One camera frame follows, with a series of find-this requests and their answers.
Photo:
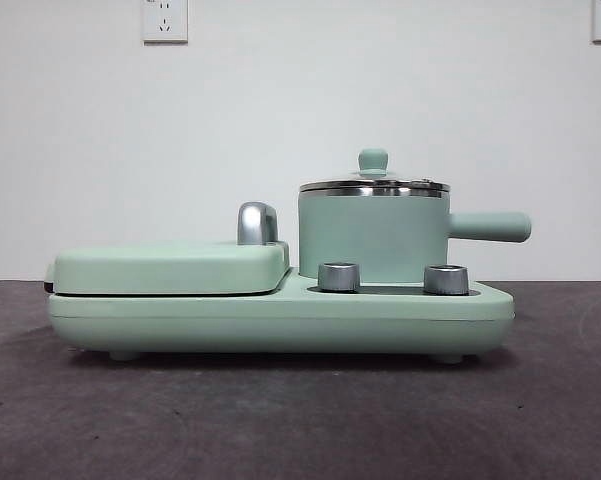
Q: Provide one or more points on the silver control knob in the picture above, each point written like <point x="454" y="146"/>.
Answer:
<point x="338" y="277"/>
<point x="446" y="280"/>

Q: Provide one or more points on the green breakfast machine base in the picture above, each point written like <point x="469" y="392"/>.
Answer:
<point x="280" y="320"/>

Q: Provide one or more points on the glass lid with green knob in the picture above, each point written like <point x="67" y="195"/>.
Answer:
<point x="375" y="160"/>

